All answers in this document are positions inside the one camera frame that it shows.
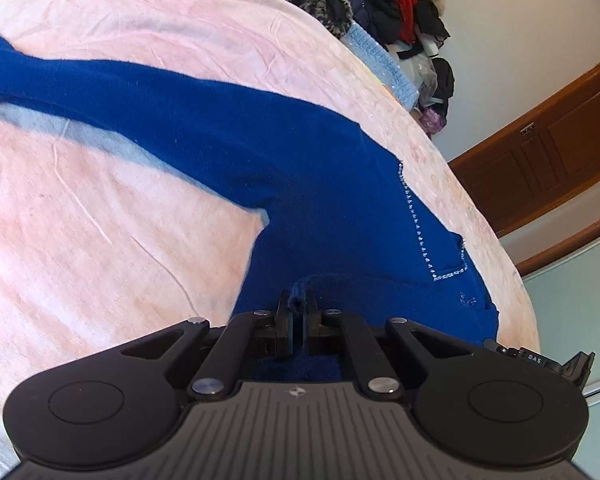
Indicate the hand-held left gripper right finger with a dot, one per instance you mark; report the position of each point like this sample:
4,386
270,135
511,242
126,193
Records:
311,327

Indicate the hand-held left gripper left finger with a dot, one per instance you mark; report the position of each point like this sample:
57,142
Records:
286,327

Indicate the blue knit sweater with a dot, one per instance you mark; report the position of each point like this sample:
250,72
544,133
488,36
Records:
300,170

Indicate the pink bed blanket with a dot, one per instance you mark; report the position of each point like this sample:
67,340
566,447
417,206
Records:
105,240

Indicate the brown wooden door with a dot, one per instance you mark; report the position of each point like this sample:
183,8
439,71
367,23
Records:
555,150

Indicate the purple cloth item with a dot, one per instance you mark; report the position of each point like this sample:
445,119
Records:
431,121

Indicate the clear plastic bag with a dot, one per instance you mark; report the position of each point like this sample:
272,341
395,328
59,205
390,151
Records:
422,77

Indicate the black bag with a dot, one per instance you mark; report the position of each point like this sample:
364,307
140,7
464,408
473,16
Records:
445,85

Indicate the spotted fur garment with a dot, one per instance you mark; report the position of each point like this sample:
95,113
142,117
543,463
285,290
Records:
325,7

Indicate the black clothing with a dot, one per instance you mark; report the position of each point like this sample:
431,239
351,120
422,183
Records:
430,22

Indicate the navy jacket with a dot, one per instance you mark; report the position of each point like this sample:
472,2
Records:
367,5

